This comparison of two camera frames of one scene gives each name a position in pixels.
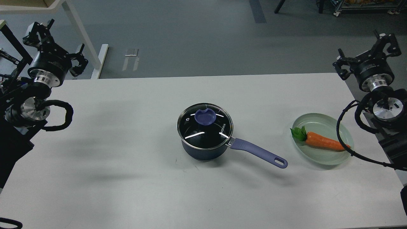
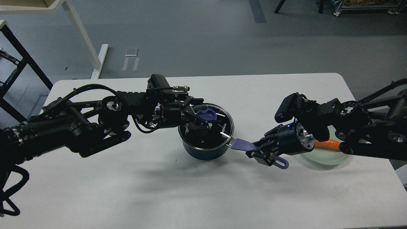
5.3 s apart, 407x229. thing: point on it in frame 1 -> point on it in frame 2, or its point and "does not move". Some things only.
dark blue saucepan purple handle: (237, 142) does not move
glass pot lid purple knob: (205, 118) does not move
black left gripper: (51, 65) -> (166, 114)
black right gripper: (372, 70) -> (293, 139)
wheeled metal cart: (393, 7) does not move
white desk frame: (74, 17) does not move
